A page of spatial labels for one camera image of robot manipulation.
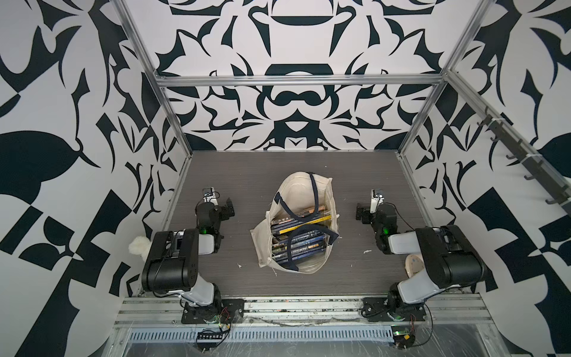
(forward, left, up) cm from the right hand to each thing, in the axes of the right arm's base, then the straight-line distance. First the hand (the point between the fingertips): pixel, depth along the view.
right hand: (370, 200), depth 95 cm
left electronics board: (-47, +61, -8) cm, 77 cm away
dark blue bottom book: (-26, +31, +6) cm, 41 cm away
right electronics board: (-47, -1, -7) cm, 47 cm away
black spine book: (-20, +37, +8) cm, 43 cm away
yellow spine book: (-15, +29, +8) cm, 33 cm away
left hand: (0, +66, +3) cm, 66 cm away
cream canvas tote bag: (-3, +31, +13) cm, 34 cm away
